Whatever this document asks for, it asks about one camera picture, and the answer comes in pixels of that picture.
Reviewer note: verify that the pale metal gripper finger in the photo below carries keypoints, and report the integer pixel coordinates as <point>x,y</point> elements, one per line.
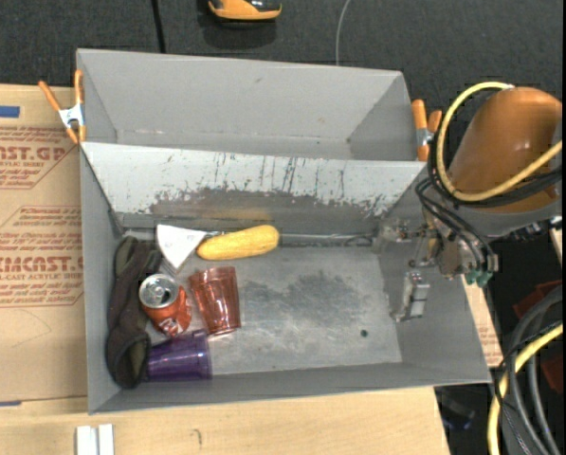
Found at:
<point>396,236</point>
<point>416,296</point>

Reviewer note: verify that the grey metal bin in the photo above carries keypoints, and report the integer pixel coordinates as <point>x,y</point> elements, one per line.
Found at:
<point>282,301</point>

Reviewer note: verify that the yellow toy corn cob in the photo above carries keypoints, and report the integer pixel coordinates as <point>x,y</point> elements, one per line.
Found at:
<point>239,243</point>

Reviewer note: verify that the clear orange plastic cup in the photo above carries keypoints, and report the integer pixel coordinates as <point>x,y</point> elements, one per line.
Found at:
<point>216,299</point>

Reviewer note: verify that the white triangular paper piece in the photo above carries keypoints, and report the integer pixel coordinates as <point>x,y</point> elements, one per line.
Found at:
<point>178,244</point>

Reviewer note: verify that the orange soda can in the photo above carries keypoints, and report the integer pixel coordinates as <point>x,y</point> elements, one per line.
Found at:
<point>166,308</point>

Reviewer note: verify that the clear purple plastic cup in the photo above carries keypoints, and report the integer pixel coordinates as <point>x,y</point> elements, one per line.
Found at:
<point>180,358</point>

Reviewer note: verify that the dark brown cloth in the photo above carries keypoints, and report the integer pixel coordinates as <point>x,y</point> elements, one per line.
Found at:
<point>126,301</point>

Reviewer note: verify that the brown cardboard board red print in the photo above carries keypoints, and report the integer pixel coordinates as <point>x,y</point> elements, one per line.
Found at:
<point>31,254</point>

